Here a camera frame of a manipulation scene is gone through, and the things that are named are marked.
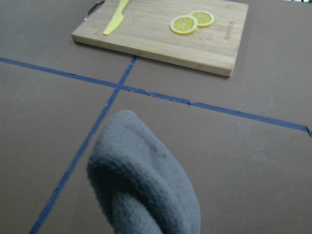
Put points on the lemon slice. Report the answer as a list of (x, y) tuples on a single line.
[(204, 18), (183, 25)]

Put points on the grey and pink cloth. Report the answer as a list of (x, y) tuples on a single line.
[(141, 187)]

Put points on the bamboo cutting board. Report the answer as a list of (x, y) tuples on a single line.
[(145, 32)]

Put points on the lemon slice upper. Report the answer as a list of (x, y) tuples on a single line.
[(204, 18)]

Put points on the yellow plastic knife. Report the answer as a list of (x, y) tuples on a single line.
[(117, 18)]

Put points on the lemon slice lower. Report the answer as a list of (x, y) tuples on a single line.
[(183, 25)]

